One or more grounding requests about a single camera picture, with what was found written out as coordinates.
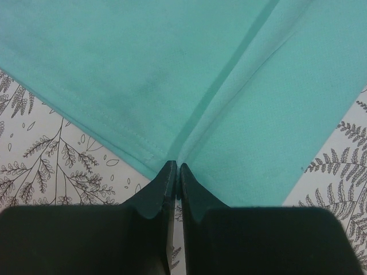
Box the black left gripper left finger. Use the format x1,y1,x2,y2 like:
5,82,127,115
1,161,176,274

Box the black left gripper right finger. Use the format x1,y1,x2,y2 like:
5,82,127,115
180,164,353,274

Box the floral patterned table mat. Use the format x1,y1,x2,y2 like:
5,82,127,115
1,73,366,269

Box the mint green t-shirt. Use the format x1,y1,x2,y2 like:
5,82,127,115
1,1,366,206

